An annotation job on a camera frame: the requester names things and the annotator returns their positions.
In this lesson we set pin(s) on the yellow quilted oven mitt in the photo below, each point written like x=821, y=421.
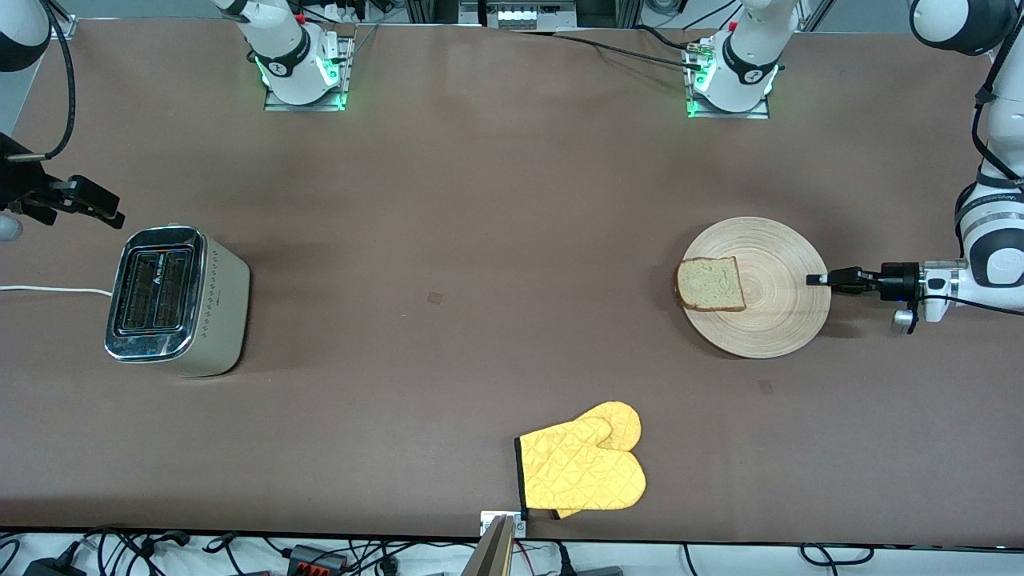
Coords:
x=576, y=472

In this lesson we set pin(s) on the slice of brown-crust bread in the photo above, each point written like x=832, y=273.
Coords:
x=708, y=284

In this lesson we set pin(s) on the white power strip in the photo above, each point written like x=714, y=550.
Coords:
x=520, y=16

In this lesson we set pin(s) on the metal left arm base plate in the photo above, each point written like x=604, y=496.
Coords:
x=760, y=114

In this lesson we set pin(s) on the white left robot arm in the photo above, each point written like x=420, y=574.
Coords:
x=748, y=56

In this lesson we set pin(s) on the silver two-slot toaster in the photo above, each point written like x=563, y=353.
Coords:
x=224, y=312

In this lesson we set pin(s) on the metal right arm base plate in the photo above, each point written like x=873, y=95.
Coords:
x=349, y=72

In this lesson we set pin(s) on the round light wooden plate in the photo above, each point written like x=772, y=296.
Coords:
x=768, y=320

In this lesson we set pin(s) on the small metal edge bracket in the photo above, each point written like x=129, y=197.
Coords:
x=488, y=524

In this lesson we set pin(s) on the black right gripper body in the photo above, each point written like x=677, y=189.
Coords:
x=18, y=181

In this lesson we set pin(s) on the aluminium frame corner post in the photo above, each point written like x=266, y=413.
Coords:
x=66, y=30

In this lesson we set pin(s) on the wooden bar at table edge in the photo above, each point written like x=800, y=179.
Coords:
x=492, y=556

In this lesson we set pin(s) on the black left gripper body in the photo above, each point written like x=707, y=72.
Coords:
x=902, y=282

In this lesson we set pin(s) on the black power adapter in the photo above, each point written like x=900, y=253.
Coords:
x=52, y=569

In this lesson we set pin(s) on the red and black connector block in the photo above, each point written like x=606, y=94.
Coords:
x=316, y=558

